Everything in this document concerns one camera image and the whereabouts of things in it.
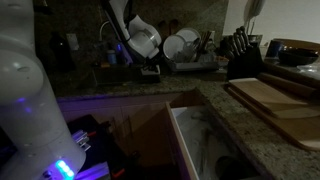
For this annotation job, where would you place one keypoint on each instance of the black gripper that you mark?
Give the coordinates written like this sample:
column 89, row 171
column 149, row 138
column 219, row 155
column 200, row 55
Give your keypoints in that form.
column 150, row 78

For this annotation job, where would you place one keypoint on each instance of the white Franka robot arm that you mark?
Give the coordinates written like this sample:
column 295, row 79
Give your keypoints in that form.
column 26, row 100

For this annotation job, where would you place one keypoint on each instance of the steel kitchen sink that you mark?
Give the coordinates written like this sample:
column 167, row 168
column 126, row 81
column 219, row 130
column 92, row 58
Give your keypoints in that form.
column 116, row 75

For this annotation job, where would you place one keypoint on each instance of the white open drawer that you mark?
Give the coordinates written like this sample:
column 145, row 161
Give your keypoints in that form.
column 190, row 143

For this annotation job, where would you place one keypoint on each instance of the white blue soap bottle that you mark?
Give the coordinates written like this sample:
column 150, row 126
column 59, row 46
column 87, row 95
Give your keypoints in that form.
column 112, row 57

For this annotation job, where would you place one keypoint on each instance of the white dish rack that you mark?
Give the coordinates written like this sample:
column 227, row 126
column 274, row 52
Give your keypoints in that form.
column 193, row 65

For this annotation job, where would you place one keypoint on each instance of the wooden base cabinet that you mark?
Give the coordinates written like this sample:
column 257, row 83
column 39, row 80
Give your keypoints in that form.
column 140, row 130

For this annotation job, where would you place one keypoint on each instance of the rack utensil holder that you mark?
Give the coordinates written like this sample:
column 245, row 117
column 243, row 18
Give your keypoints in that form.
column 206, row 41

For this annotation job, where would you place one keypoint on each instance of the curved chrome faucet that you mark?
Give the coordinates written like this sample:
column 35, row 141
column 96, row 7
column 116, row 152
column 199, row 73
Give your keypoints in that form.
column 102, row 28

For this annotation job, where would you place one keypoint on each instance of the black knife block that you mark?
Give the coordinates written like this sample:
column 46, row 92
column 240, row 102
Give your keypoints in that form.
column 245, row 63

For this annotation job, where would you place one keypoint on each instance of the light wooden cutting board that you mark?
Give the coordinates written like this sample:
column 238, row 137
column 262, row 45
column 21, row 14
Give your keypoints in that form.
column 266, row 96

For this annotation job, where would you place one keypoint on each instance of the wooden rolling pin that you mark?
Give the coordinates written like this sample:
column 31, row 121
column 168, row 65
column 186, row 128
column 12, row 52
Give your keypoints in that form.
column 286, row 85

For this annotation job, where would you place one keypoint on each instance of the dark bowl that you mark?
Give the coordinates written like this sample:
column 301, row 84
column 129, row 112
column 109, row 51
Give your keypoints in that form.
column 298, row 56

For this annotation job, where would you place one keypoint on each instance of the large brown cutting board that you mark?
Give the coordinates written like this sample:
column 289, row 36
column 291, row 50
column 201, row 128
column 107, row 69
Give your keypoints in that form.
column 293, row 130

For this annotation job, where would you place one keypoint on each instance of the white wall outlet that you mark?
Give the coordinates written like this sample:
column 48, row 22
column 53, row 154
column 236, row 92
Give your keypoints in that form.
column 72, row 41

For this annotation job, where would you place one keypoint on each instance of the white wall phone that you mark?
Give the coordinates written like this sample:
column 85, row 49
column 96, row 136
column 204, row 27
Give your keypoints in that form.
column 255, row 10

